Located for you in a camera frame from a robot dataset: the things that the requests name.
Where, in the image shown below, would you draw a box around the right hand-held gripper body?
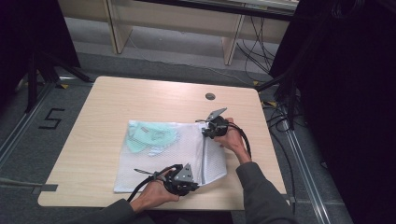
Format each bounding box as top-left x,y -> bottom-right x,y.
205,107 -> 231,138

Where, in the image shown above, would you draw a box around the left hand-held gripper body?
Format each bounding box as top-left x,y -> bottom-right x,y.
163,162 -> 201,197

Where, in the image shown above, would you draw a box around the white mesh laundry bag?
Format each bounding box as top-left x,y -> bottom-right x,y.
113,119 -> 228,194

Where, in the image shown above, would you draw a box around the person's right hand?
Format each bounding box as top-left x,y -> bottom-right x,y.
213,117 -> 252,165

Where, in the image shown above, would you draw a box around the person's left hand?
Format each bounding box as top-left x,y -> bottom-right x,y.
130,167 -> 180,215

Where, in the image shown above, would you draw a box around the mint green garment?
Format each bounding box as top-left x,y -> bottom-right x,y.
125,120 -> 180,154

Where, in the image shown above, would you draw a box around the black metal stand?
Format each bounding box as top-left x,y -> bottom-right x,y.
25,49 -> 95,114
255,66 -> 302,131

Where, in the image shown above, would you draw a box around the grey floor tape strip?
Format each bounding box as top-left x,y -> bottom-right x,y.
31,184 -> 59,196

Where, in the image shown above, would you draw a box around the black curtain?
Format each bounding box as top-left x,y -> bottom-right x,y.
0,0 -> 81,105
268,0 -> 396,224

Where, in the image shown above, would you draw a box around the thin grey cable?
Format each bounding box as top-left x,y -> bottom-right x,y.
133,168 -> 156,176

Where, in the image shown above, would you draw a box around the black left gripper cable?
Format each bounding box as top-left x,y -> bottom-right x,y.
126,173 -> 162,203

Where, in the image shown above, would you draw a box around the black floor cables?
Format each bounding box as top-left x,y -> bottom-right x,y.
261,98 -> 297,216

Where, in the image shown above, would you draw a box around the hanging black cable bundle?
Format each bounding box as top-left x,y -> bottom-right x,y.
236,14 -> 278,77

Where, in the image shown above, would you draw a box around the metal floor rail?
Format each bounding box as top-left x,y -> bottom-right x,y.
279,119 -> 332,224
0,79 -> 64,167

